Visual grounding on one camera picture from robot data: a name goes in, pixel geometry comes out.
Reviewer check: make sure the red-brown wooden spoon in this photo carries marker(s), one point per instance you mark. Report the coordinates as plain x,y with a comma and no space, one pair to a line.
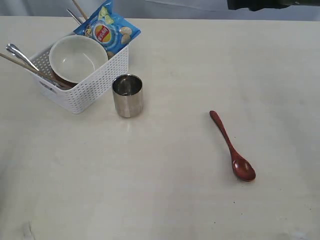
240,166

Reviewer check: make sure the white ceramic bowl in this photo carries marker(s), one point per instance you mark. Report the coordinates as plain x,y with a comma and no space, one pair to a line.
73,58

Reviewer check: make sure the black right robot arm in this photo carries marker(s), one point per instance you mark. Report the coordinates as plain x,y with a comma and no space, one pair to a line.
256,5

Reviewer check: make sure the wooden chopstick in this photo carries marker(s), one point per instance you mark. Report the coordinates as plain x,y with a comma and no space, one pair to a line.
80,9
37,72

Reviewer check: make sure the stainless steel cup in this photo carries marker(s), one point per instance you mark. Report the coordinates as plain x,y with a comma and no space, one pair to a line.
127,90

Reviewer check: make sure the white perforated plastic basket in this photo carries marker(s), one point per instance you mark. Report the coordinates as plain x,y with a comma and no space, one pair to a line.
86,92

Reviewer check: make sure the blue chips bag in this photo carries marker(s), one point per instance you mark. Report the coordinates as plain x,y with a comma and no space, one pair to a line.
109,29

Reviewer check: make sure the stainless steel fork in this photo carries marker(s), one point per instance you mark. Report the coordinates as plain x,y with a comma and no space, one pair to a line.
14,50

